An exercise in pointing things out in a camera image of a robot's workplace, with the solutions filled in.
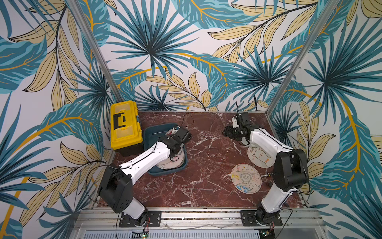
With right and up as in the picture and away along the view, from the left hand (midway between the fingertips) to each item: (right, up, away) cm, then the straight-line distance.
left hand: (170, 147), depth 84 cm
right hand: (+34, +8, +10) cm, 36 cm away
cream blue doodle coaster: (+44, -19, +4) cm, 48 cm away
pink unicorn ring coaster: (+1, -10, +6) cm, 12 cm away
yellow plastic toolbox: (-26, +8, +3) cm, 28 cm away
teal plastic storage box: (-16, +7, +21) cm, 27 cm away
